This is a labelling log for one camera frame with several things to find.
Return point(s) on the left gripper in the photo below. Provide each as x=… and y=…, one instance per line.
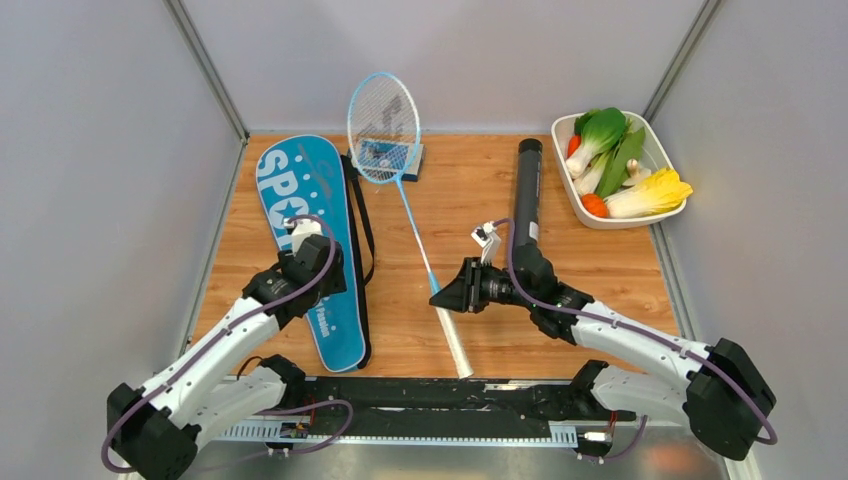
x=337, y=281

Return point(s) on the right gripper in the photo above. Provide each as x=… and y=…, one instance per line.
x=463, y=293

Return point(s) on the blue racket bag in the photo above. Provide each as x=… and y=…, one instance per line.
x=306, y=186

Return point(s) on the black shuttlecock tube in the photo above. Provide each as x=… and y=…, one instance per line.
x=527, y=191

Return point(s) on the blue racket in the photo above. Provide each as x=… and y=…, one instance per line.
x=382, y=107

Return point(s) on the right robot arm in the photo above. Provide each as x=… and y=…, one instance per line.
x=715, y=390

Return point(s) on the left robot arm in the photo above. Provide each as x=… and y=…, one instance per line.
x=158, y=429

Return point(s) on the blue product box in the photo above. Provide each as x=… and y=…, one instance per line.
x=383, y=161

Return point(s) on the orange carrot front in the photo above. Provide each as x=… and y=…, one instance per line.
x=595, y=205

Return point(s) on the orange carrot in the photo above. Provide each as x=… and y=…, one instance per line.
x=595, y=205
x=573, y=145

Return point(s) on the orange carrot back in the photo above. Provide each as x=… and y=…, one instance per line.
x=573, y=145

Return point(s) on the white mushroom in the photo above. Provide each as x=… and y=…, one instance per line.
x=636, y=173

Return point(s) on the green bok choy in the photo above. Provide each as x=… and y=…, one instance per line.
x=599, y=130

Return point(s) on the yellow cabbage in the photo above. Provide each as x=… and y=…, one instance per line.
x=661, y=192

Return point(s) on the white plastic basin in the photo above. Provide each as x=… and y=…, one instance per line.
x=653, y=157

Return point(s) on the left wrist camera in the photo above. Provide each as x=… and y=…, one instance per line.
x=301, y=229

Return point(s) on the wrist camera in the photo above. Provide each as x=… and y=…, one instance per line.
x=486, y=236
x=301, y=229

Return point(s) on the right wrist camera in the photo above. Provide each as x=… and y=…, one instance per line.
x=486, y=236

